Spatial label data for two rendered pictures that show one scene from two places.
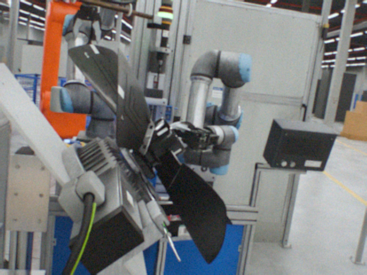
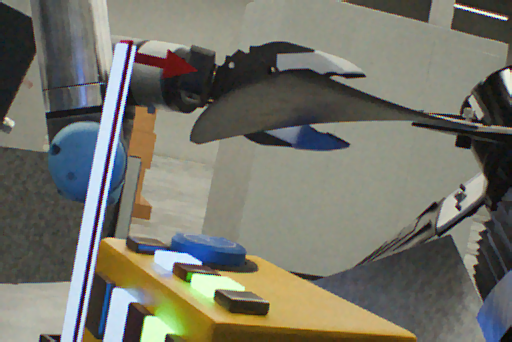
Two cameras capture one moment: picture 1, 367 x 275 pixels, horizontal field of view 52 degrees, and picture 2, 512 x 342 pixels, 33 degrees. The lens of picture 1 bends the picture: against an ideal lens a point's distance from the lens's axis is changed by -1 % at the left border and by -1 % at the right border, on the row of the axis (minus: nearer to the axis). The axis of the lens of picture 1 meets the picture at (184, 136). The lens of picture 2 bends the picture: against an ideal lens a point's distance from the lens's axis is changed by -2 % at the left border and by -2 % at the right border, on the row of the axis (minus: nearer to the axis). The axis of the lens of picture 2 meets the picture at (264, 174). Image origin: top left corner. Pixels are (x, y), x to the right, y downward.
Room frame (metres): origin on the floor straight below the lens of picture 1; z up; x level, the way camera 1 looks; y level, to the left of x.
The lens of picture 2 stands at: (1.56, 0.87, 1.15)
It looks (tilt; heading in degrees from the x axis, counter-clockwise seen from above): 3 degrees down; 255
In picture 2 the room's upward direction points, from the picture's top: 11 degrees clockwise
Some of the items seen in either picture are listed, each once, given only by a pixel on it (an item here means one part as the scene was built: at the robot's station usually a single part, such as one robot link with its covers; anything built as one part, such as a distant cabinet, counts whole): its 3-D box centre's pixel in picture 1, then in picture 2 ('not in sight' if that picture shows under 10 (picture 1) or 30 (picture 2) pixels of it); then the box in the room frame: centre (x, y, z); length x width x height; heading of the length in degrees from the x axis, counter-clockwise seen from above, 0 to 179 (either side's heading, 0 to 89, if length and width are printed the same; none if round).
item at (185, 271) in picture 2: not in sight; (196, 273); (1.48, 0.48, 1.08); 0.02 x 0.02 x 0.01; 12
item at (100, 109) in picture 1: (102, 102); not in sight; (1.86, 0.42, 1.20); 0.13 x 0.12 x 0.14; 112
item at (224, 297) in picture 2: not in sight; (241, 301); (1.47, 0.53, 1.08); 0.02 x 0.02 x 0.01; 12
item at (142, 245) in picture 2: not in sight; (147, 246); (1.49, 0.43, 1.08); 0.02 x 0.02 x 0.01; 12
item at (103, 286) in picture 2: not in sight; (100, 305); (1.51, 0.43, 1.04); 0.02 x 0.01 x 0.03; 102
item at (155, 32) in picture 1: (160, 34); not in sight; (1.15, 0.11, 1.50); 0.09 x 0.07 x 0.10; 137
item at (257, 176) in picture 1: (256, 184); not in sight; (1.62, -0.34, 0.96); 0.03 x 0.03 x 0.20; 12
